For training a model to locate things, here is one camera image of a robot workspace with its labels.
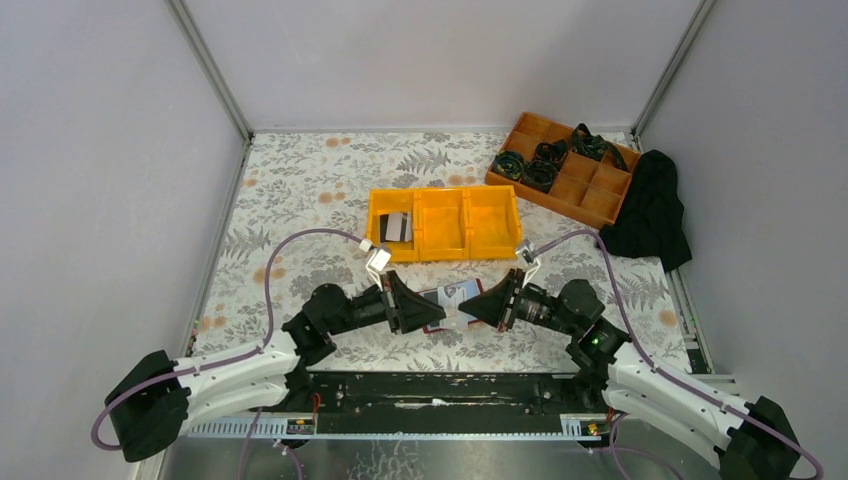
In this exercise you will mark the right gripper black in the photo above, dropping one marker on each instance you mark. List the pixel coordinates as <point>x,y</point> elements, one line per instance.
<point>493,305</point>

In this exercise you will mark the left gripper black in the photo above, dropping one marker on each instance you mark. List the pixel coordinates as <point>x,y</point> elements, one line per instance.
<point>410,311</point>

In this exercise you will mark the yellow three-compartment bin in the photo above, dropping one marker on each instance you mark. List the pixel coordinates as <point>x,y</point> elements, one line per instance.
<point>450,224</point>

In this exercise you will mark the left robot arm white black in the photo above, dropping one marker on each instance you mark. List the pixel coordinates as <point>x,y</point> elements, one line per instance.
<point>162,398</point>

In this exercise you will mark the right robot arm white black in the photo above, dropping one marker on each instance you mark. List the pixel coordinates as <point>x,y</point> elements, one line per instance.
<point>741,439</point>

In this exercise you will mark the black white striped card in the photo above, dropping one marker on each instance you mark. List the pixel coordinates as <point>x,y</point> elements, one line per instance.
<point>396,227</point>

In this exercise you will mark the orange wooden divider tray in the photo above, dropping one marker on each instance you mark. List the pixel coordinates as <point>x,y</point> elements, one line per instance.
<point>568,170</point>

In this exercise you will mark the black cloth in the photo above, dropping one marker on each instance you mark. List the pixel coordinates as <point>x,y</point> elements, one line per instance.
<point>650,220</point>

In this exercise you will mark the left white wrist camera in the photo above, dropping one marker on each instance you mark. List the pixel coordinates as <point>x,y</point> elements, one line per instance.
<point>378,257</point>

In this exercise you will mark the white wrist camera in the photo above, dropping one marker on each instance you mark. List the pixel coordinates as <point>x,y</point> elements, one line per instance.
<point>378,257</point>
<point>526,253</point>

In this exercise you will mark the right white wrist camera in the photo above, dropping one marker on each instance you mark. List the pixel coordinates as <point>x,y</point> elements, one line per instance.
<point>526,253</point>

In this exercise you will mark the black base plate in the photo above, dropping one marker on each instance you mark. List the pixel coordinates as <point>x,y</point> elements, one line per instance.
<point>392,394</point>

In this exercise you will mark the aluminium slotted rail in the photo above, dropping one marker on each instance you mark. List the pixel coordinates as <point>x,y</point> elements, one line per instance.
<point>414,427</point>

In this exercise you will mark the right aluminium corner post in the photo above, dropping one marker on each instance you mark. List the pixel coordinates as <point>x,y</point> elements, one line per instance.
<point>670,72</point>

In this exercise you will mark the aluminium corner post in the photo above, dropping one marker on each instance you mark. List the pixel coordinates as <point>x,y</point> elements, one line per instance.
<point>185,21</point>
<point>670,72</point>

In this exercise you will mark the left aluminium corner post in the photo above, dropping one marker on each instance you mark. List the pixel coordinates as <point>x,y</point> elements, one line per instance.
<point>185,21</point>

